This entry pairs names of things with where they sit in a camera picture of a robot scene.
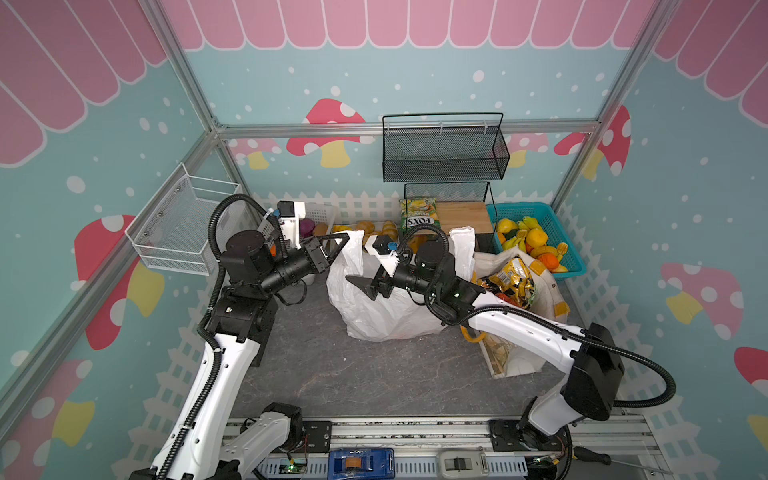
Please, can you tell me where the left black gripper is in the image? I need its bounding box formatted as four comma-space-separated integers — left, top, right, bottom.
258, 233, 350, 294

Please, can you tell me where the white plastic grocery bag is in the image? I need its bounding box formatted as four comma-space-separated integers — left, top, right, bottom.
326, 226, 475, 342

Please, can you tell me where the yellow black snack bag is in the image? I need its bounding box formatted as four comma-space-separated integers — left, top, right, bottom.
487, 257, 536, 307

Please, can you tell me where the cream canvas tote bag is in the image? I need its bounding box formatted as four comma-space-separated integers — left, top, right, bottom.
458, 245, 571, 380

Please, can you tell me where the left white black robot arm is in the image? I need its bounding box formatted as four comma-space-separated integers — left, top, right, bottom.
130, 194, 349, 479

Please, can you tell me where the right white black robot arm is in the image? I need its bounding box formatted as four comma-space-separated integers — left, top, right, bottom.
346, 224, 677, 450

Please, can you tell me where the brown toy potato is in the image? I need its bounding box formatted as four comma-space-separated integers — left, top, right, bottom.
313, 222, 329, 237

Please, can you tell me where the purple toy onion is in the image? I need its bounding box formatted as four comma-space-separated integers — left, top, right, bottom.
299, 218, 316, 238

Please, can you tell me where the white plastic vegetable basket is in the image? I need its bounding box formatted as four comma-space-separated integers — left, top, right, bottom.
258, 202, 338, 246

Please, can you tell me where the toy bread roll middle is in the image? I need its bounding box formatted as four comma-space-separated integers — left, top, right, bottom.
355, 220, 375, 234

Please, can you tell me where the toy bread right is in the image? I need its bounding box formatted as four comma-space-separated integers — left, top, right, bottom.
381, 221, 399, 241

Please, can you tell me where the green Fox's candy bag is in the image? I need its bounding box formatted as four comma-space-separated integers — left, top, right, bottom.
400, 197, 441, 232

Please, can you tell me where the toy banana bunch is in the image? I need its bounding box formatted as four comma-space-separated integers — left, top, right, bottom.
505, 229, 531, 252

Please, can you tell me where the toy yellow lemon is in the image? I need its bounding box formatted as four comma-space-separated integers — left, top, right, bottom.
525, 228, 548, 249

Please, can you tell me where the toy orange fruit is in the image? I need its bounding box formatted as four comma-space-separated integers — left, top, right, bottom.
536, 252, 560, 272

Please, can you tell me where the teal plastic fruit basket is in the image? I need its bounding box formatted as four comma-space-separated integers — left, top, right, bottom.
487, 202, 586, 279

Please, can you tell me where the black wire wooden shelf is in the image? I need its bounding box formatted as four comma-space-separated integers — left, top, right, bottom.
400, 181, 495, 253

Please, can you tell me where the black mesh wall basket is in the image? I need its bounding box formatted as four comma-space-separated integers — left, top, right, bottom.
381, 112, 511, 183

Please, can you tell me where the white wire wall basket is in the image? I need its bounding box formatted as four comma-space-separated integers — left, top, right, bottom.
125, 164, 242, 276

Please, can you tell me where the blue device on rail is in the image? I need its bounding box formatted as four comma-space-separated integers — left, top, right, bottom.
327, 448, 396, 480

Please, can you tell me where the grey device on rail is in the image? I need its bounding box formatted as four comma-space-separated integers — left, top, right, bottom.
437, 449, 490, 480

